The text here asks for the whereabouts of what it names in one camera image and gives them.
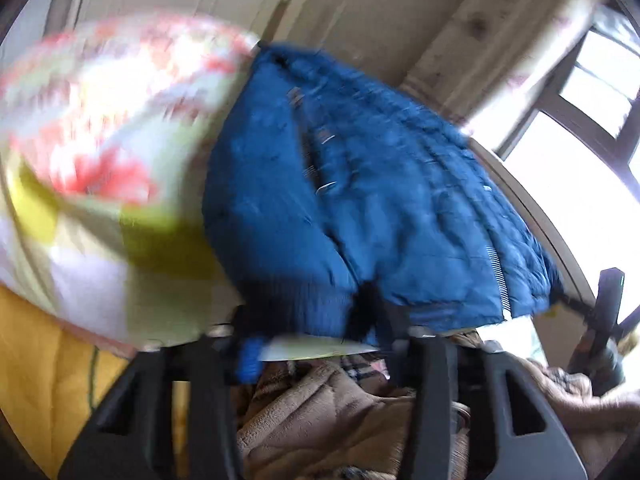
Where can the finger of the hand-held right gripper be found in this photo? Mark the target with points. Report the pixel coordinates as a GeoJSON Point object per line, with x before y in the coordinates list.
{"type": "Point", "coordinates": [610, 305]}

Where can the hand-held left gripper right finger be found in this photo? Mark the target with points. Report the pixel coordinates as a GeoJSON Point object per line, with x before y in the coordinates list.
{"type": "Point", "coordinates": [425, 360]}

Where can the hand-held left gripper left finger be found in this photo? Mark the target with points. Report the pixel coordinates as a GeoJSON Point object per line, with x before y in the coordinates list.
{"type": "Point", "coordinates": [250, 360]}

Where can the blue puffer jacket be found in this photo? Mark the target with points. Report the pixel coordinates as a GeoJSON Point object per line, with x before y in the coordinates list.
{"type": "Point", "coordinates": [350, 185]}

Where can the person's right hand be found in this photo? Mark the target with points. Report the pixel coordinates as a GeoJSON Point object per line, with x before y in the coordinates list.
{"type": "Point", "coordinates": [617, 407]}

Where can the brown fleece robe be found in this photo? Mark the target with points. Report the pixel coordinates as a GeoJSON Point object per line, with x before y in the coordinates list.
{"type": "Point", "coordinates": [325, 425]}

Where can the white window sill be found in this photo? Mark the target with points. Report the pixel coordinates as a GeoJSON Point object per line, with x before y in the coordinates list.
{"type": "Point", "coordinates": [540, 232]}

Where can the window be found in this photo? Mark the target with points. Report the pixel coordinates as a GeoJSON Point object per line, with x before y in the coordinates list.
{"type": "Point", "coordinates": [565, 200]}

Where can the yellow bed sheet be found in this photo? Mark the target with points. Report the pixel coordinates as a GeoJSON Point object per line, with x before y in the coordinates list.
{"type": "Point", "coordinates": [40, 385]}

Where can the floral quilt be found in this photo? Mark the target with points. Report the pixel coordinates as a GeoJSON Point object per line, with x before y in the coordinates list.
{"type": "Point", "coordinates": [110, 135]}

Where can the printed curtain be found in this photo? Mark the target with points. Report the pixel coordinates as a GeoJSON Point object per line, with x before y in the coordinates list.
{"type": "Point", "coordinates": [480, 35]}

